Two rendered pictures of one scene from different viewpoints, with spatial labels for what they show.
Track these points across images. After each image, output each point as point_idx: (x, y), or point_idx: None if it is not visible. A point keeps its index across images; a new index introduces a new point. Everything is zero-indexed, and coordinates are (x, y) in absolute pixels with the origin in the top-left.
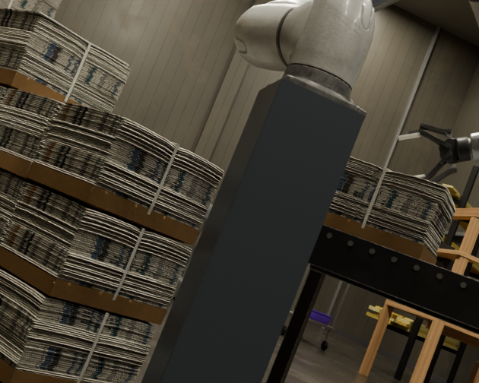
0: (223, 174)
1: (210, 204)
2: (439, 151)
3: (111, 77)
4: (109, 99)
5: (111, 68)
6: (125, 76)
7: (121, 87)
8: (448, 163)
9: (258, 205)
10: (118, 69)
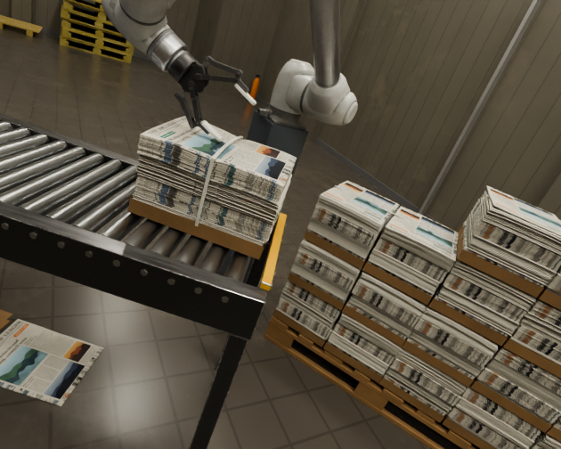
0: (319, 196)
1: (313, 215)
2: (205, 86)
3: (481, 216)
4: (473, 233)
5: (484, 209)
6: (485, 213)
7: (480, 224)
8: (189, 92)
9: None
10: (486, 208)
